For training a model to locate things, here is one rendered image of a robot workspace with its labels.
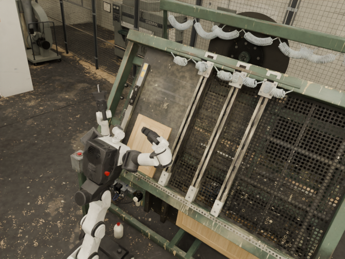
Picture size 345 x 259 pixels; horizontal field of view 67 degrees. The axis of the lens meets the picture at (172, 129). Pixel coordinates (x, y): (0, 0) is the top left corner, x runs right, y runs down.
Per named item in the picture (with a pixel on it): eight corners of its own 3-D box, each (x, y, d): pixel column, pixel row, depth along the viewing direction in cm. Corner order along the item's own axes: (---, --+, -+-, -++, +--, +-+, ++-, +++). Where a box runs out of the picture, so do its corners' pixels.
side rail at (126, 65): (98, 144, 273) (91, 144, 263) (135, 44, 261) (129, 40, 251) (102, 146, 271) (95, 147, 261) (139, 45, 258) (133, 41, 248)
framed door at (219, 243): (176, 223, 274) (175, 224, 273) (183, 186, 244) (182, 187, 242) (259, 274, 238) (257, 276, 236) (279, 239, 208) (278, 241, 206)
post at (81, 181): (82, 217, 296) (76, 168, 254) (87, 214, 300) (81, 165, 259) (86, 220, 294) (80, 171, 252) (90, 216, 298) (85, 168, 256)
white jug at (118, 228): (112, 235, 281) (111, 224, 270) (118, 229, 288) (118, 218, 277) (118, 240, 277) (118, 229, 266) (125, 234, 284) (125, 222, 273)
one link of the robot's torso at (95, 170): (102, 195, 182) (115, 149, 174) (69, 173, 196) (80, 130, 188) (128, 184, 209) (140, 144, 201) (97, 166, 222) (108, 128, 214)
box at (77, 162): (72, 169, 253) (70, 154, 243) (81, 163, 262) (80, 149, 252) (80, 174, 249) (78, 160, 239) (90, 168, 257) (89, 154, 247)
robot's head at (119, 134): (114, 141, 194) (117, 130, 192) (110, 136, 202) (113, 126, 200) (122, 142, 198) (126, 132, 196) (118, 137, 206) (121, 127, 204)
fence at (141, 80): (112, 154, 258) (110, 154, 254) (146, 63, 247) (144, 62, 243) (116, 156, 256) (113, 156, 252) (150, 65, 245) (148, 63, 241)
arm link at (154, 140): (160, 136, 208) (168, 144, 200) (152, 146, 208) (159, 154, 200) (153, 130, 199) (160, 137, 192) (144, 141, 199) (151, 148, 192)
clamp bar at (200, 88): (159, 181, 235) (146, 184, 213) (209, 55, 221) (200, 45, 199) (168, 186, 230) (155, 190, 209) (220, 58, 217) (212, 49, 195)
